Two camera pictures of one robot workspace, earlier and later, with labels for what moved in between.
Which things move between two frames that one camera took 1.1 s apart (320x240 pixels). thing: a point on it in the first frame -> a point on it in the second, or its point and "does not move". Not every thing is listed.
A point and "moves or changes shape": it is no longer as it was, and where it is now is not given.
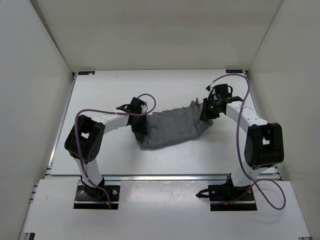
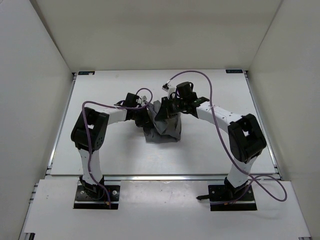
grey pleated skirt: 172,127 moves or changes shape
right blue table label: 234,71 does not move
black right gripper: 205,115 -> 164,112
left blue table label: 86,73 does not move
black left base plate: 91,198 does not move
